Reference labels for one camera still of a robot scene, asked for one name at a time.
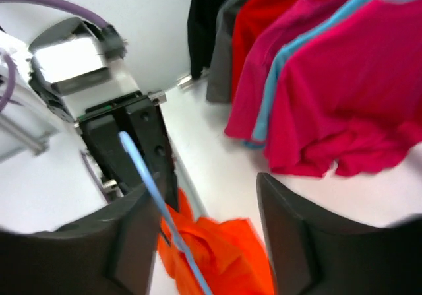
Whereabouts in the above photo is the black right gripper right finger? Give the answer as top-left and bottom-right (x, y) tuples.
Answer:
(256, 172), (421, 294)

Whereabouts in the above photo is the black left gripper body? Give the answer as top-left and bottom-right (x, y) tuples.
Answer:
(78, 92), (179, 210)

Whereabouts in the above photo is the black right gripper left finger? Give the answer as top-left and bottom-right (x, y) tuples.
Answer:
(1, 174), (160, 294)

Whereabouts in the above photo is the orange t shirt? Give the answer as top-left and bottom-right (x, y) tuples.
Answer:
(169, 190), (275, 295)

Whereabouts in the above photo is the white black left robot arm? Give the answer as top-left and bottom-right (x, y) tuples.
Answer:
(1, 31), (179, 216)

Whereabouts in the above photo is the magenta hanging shirt left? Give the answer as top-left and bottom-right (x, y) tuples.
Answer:
(225, 0), (370, 147)

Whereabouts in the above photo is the magenta hanging shirt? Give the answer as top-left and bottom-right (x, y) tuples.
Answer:
(264, 0), (421, 177)
(225, 0), (370, 147)

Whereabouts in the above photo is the magenta hanging shirt right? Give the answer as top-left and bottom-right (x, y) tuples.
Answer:
(264, 0), (421, 177)

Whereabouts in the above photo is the red hanging t shirt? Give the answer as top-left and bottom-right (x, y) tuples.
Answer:
(230, 0), (367, 101)

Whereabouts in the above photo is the grey hanging garment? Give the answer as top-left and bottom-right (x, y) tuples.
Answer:
(206, 0), (248, 104)

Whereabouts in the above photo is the black hanging garment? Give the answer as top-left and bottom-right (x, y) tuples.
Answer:
(187, 0), (226, 80)

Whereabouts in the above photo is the teal hanging garment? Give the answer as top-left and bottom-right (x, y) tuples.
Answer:
(256, 0), (421, 160)

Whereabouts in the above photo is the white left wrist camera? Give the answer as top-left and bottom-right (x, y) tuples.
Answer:
(28, 17), (138, 122)

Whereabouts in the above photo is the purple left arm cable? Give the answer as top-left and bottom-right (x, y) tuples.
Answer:
(0, 0), (111, 203)

